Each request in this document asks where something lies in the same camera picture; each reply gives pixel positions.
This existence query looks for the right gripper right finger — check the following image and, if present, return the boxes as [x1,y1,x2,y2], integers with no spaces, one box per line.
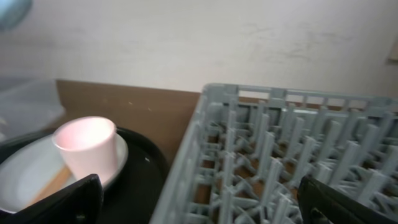
[297,176,397,224]

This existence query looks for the white plate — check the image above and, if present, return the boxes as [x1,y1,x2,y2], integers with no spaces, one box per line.
[1,134,128,213]

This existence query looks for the wooden chopstick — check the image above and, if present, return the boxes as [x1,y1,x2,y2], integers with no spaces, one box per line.
[27,165,72,207]

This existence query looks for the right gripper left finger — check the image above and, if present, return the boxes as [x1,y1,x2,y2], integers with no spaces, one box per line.
[4,174,104,224]

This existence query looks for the clear plastic bin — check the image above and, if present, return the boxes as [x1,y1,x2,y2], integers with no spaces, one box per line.
[1,77,65,141]

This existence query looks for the grey dishwasher rack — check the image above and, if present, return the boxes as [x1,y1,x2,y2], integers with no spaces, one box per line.
[151,83,397,223]

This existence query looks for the blue cup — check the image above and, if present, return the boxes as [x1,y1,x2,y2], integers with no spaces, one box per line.
[1,0,33,32]

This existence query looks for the pink cup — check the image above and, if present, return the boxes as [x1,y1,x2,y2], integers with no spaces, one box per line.
[52,116,118,183]

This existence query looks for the round black tray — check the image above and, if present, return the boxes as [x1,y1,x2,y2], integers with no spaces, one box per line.
[1,128,169,223]

